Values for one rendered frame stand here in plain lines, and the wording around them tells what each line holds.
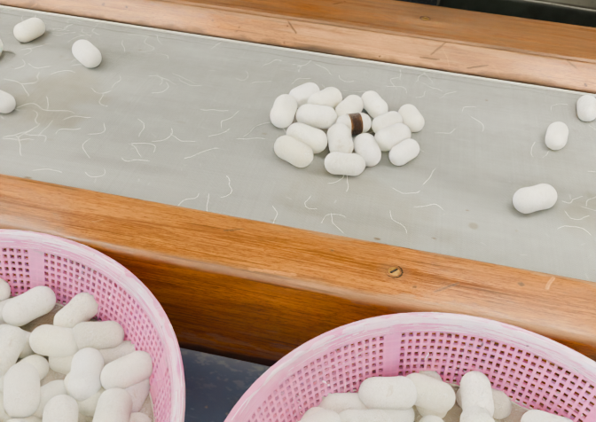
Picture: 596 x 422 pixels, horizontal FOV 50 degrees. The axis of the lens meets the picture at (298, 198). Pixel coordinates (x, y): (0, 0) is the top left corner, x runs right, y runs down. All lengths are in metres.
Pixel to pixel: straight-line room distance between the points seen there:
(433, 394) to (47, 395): 0.22
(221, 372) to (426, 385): 0.15
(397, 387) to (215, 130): 0.29
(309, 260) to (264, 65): 0.31
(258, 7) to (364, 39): 0.12
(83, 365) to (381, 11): 0.52
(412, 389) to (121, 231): 0.21
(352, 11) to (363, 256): 0.39
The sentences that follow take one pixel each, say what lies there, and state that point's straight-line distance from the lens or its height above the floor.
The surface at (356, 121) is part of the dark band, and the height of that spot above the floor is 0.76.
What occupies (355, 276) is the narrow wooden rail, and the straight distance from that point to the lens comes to 0.42.
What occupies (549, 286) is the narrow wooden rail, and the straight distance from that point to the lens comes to 0.45.
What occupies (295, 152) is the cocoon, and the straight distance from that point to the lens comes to 0.53.
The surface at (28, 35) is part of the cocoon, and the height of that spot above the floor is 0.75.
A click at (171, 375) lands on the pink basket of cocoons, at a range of 0.37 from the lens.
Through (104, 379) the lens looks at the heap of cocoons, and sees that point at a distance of 0.40.
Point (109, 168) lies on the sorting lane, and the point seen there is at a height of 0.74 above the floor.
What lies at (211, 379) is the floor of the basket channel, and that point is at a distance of 0.47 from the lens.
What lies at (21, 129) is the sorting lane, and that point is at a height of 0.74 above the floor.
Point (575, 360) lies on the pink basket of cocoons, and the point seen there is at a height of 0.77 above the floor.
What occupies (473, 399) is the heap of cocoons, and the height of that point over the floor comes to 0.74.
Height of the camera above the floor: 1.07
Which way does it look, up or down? 40 degrees down
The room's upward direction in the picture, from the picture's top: 4 degrees clockwise
